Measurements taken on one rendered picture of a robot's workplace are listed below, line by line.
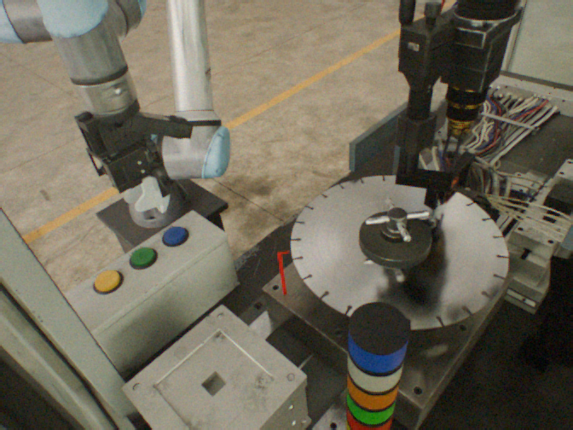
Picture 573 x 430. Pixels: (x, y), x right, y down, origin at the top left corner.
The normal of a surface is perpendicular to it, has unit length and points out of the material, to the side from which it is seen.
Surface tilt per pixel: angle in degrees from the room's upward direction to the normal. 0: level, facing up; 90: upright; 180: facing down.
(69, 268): 0
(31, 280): 90
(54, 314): 90
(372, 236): 5
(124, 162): 90
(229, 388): 0
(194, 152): 57
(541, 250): 90
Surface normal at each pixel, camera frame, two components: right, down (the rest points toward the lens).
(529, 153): -0.08, -0.74
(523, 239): -0.69, 0.53
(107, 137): 0.71, 0.43
